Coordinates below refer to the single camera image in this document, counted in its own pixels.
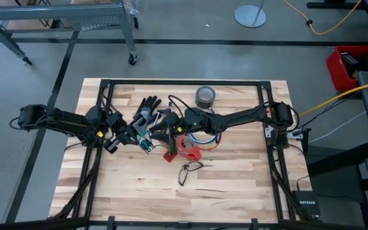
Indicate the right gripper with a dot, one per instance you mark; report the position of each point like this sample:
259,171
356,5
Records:
177,123

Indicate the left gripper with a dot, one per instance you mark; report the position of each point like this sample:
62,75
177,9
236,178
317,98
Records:
122,127

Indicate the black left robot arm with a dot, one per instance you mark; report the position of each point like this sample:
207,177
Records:
65,123

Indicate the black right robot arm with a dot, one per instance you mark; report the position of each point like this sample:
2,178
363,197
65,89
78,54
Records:
235,118

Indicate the chrome metal hand tool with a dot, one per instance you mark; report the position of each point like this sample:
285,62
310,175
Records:
156,119

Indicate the small red tray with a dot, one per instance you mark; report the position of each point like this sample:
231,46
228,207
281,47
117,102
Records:
169,156

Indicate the black silver utility knife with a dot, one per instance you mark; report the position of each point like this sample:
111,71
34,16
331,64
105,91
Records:
170,106

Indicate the red tape dispenser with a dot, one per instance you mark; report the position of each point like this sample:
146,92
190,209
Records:
192,155

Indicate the black grey work glove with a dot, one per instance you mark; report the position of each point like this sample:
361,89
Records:
149,105

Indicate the clear black safety glasses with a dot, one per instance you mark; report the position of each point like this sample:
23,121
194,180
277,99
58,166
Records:
183,177

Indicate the round grey stand base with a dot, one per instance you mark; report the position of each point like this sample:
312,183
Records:
246,17

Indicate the grey metal cart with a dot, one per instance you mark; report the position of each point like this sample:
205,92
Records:
59,11

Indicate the red plastic bin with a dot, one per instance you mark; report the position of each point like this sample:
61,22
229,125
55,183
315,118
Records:
335,73

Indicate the black power adapter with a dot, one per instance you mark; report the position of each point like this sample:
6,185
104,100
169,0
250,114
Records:
350,62

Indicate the black floor stand base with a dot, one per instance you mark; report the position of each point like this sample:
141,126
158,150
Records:
331,4

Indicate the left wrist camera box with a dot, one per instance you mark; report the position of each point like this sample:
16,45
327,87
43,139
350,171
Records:
112,146

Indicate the grey duct tape roll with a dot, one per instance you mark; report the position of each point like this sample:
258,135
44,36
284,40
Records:
203,104

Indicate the black aluminium table frame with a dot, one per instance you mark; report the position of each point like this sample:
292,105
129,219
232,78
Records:
184,82

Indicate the black Netgear network switch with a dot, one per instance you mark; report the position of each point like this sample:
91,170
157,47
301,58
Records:
306,202

